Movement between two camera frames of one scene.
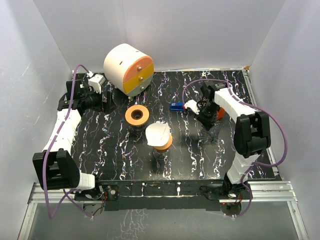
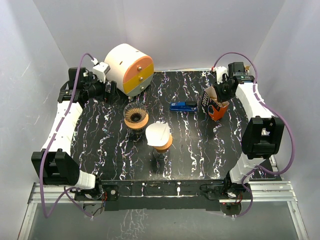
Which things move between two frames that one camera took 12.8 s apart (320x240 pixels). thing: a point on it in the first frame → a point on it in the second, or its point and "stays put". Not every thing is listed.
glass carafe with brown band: [160, 155] stays put
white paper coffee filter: [158, 134] stays put
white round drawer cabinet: [128, 68] stays put
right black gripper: [207, 122] → [221, 98]
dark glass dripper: [211, 135] → [135, 112]
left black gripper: [108, 106] → [103, 86]
